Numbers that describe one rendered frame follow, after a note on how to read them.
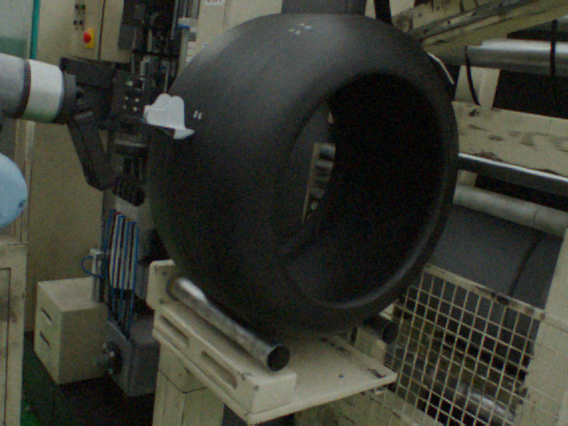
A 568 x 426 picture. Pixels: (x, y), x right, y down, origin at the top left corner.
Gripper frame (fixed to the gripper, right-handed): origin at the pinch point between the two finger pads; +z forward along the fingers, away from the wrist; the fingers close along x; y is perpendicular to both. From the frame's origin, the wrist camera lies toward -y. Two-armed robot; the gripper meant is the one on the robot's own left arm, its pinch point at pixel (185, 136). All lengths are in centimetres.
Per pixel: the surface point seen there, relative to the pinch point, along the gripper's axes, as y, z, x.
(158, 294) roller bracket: -34.2, 14.2, 22.4
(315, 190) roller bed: -10, 62, 35
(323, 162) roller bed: -3, 61, 34
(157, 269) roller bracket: -28.8, 12.9, 22.4
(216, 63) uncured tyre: 11.9, 5.0, 3.8
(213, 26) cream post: 21.1, 18.8, 30.4
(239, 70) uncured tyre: 11.2, 4.7, -3.5
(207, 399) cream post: -62, 34, 25
